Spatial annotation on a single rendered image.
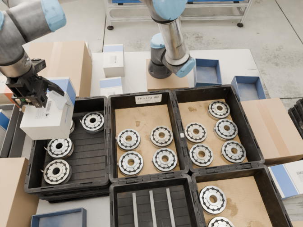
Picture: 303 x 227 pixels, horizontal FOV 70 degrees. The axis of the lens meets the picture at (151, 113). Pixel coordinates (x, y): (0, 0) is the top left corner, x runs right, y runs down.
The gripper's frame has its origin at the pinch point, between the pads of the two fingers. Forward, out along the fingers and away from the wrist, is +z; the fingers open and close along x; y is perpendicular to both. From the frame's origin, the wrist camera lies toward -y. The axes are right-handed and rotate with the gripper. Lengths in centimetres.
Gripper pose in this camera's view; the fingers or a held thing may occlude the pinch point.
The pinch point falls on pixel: (49, 104)
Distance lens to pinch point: 81.1
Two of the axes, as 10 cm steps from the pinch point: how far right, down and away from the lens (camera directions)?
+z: -0.2, 5.2, 8.5
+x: 10.0, -0.3, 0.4
